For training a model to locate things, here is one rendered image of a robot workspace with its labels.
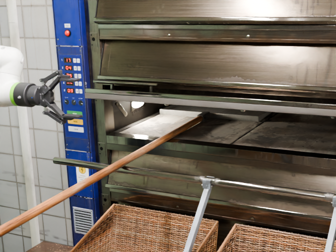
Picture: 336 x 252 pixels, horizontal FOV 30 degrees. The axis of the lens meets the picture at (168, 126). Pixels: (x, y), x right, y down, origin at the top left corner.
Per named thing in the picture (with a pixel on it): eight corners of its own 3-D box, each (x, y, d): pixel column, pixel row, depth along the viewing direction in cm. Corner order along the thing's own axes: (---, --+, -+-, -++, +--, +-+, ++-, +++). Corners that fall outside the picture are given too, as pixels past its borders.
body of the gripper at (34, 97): (38, 82, 240) (57, 83, 236) (40, 104, 242) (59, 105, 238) (25, 86, 234) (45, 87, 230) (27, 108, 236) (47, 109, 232)
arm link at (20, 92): (12, 109, 237) (10, 85, 235) (32, 102, 247) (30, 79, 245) (25, 110, 234) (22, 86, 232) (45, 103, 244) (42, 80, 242)
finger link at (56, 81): (49, 94, 237) (47, 91, 237) (66, 76, 231) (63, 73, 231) (43, 96, 233) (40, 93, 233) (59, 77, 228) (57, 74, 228)
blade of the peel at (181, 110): (258, 121, 307) (258, 116, 306) (159, 114, 332) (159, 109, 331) (281, 105, 338) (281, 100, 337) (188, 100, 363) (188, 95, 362)
